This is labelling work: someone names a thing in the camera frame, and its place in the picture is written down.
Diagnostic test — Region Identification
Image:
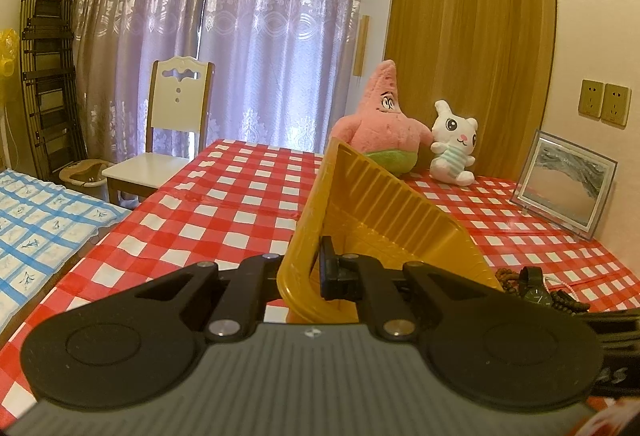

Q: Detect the white wooden chair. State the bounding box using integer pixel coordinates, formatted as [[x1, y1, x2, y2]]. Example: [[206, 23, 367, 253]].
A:
[[103, 56, 215, 204]]

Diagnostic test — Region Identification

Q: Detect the lilac lace curtain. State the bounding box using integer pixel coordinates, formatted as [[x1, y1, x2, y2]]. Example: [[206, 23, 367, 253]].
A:
[[74, 0, 360, 162]]

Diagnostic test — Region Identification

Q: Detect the pink starfish plush toy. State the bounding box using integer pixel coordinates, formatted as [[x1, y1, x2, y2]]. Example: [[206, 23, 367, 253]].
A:
[[330, 59, 433, 176]]

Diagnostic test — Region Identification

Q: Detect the yellow plastic bag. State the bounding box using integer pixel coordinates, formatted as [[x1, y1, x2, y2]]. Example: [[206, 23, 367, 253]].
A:
[[0, 28, 20, 78]]

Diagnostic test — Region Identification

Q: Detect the wooden wall handle strip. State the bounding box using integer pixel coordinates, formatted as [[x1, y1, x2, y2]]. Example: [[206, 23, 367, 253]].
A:
[[352, 15, 370, 77]]

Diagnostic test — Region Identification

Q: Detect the dark folded ladder rack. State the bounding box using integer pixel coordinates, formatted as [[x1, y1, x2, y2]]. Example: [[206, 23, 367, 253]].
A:
[[20, 0, 87, 182]]

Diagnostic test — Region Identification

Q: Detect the blue white checkered bedsheet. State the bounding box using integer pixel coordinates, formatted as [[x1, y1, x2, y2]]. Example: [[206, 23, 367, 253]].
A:
[[0, 169, 129, 328]]

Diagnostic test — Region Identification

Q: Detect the yellow plastic tray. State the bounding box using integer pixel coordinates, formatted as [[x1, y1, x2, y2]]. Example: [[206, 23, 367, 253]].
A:
[[277, 139, 501, 325]]

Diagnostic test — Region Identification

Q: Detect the gold wall socket right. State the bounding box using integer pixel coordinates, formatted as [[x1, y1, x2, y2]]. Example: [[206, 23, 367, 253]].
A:
[[601, 83, 631, 127]]

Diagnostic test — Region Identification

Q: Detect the white bunny plush toy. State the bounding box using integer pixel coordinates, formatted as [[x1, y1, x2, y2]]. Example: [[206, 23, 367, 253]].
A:
[[430, 100, 478, 187]]

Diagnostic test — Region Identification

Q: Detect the beige waste basket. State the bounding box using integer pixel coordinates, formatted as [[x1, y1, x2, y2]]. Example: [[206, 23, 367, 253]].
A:
[[58, 159, 112, 201]]

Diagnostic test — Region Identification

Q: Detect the framed sand art picture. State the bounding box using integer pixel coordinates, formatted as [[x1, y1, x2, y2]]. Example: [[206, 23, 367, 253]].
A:
[[511, 130, 617, 240]]

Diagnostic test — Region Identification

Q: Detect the dark wooden bead necklace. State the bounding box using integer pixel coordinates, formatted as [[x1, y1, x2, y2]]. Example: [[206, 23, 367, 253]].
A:
[[493, 266, 591, 315]]

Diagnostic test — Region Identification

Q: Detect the gold wall socket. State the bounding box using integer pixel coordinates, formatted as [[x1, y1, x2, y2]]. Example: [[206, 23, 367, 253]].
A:
[[578, 80, 604, 119], [601, 83, 631, 127]]

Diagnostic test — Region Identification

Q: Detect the gold wall socket left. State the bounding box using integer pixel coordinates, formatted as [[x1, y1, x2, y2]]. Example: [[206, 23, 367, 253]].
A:
[[578, 80, 604, 119]]

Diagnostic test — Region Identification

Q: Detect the wooden wardrobe panel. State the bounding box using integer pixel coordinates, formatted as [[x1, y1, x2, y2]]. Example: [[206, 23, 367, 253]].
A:
[[385, 0, 556, 181]]

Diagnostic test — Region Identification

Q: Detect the black wrist watch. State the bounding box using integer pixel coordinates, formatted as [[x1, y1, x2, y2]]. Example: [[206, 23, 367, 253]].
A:
[[518, 266, 553, 307]]

